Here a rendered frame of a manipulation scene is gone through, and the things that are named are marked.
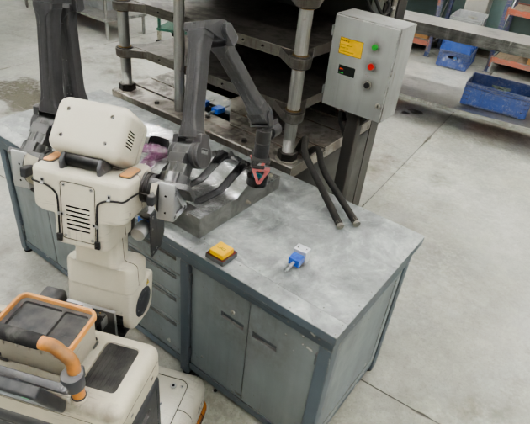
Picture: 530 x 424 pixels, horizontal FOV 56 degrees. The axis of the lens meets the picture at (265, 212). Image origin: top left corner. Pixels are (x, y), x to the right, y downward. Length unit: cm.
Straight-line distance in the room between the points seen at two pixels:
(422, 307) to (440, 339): 23
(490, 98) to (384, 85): 309
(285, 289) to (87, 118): 81
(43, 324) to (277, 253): 81
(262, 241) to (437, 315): 140
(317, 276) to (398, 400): 95
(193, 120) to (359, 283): 78
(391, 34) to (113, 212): 132
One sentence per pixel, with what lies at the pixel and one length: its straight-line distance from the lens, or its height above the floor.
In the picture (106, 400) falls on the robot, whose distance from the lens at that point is 137.
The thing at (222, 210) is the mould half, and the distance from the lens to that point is 187.
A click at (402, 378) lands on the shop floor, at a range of 258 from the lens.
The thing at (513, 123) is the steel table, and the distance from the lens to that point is 512.
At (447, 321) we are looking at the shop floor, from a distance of 295.
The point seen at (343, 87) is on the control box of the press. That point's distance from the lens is 228.
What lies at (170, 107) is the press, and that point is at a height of 78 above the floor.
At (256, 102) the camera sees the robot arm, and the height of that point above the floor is 128.
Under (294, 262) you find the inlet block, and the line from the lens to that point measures 172.
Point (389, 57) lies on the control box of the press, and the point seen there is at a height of 135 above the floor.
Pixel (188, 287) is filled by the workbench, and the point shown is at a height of 55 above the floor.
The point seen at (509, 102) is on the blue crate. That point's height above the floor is 39.
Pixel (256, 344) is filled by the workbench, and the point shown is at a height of 47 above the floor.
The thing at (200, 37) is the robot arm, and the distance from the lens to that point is 148.
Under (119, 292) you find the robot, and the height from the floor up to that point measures 82.
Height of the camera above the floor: 193
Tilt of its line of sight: 34 degrees down
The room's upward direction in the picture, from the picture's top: 6 degrees clockwise
